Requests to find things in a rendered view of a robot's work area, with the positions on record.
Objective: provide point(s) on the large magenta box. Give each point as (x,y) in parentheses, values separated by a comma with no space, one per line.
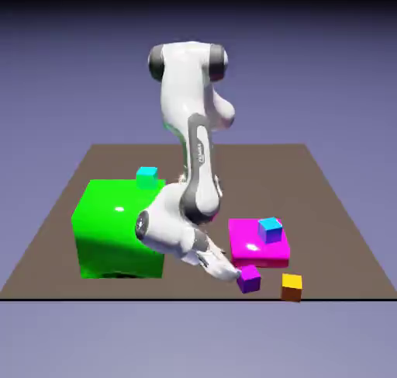
(248,244)

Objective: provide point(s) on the small orange cube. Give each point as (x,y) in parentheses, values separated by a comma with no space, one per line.
(292,286)

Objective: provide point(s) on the small purple cube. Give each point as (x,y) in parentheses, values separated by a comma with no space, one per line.
(249,279)

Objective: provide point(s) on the small cyan cube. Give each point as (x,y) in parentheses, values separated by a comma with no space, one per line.
(147,178)

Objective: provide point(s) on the large green box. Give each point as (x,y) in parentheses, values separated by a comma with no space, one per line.
(111,229)

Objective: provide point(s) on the small blue cube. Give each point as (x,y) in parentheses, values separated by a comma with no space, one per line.
(270,230)

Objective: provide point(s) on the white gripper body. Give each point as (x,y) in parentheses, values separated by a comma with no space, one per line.
(220,267)

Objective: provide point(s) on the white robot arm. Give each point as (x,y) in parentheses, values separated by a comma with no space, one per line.
(183,86)

